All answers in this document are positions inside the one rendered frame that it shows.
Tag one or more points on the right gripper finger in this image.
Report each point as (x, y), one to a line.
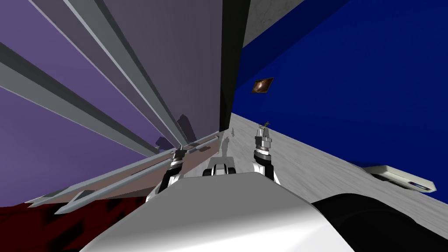
(266, 132)
(260, 132)

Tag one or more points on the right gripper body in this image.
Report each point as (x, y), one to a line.
(263, 142)

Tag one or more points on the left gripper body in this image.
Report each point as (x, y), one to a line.
(179, 153)

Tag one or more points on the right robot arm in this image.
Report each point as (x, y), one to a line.
(371, 224)

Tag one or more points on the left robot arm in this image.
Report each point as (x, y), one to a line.
(169, 176)

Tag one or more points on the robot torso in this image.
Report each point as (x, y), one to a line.
(224, 213)

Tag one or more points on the grey purple door leaf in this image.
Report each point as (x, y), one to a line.
(175, 56)

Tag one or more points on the white flat appliance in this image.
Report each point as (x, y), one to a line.
(402, 177)

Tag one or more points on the brown picture on wall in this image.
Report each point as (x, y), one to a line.
(262, 85)

